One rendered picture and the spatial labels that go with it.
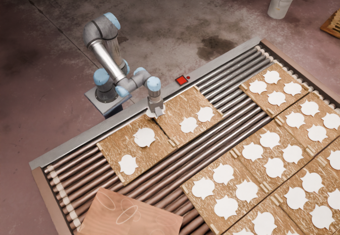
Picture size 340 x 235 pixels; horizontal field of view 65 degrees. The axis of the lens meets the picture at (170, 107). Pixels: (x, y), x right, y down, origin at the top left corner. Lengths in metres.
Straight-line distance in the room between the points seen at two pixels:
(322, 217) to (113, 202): 1.19
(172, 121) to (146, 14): 2.55
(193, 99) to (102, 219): 1.01
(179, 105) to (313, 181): 0.99
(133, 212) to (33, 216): 1.47
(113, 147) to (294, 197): 1.16
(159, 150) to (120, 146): 0.26
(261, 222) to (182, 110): 0.87
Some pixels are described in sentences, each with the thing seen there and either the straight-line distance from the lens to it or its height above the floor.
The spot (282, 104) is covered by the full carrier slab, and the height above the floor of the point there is 0.94.
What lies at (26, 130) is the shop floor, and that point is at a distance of 3.29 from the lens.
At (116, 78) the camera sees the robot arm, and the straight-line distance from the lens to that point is 1.57.
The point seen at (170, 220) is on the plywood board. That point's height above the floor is 1.04.
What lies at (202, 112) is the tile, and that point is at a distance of 1.93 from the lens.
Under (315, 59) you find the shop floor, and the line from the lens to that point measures 4.02.
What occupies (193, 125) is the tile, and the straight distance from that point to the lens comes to 1.87.
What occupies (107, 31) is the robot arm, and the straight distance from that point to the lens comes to 1.69.
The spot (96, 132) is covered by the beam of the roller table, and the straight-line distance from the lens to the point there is 1.94.
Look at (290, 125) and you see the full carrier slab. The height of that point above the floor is 0.95.
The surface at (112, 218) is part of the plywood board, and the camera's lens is 1.59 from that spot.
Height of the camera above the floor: 2.57
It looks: 57 degrees down
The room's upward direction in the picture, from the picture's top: 1 degrees clockwise
